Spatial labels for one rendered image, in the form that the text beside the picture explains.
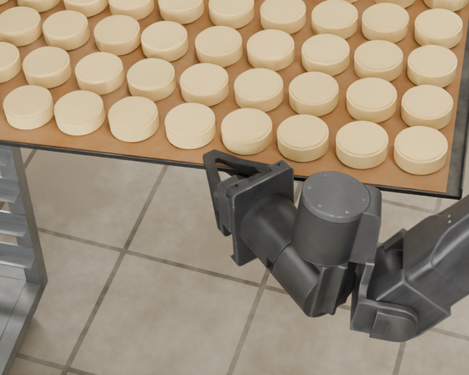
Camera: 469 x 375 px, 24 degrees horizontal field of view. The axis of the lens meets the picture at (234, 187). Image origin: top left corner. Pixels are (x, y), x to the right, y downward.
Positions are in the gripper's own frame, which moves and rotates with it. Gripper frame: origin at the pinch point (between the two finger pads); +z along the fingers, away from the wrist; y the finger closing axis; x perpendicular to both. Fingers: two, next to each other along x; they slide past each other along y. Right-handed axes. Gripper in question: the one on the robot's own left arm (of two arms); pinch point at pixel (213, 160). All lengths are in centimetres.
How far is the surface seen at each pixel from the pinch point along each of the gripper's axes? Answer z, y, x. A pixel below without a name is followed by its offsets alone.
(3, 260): 64, 75, -10
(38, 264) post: 62, 78, -5
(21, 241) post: 63, 71, -7
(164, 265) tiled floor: 65, 99, 21
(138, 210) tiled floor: 80, 98, 23
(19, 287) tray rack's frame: 63, 83, -9
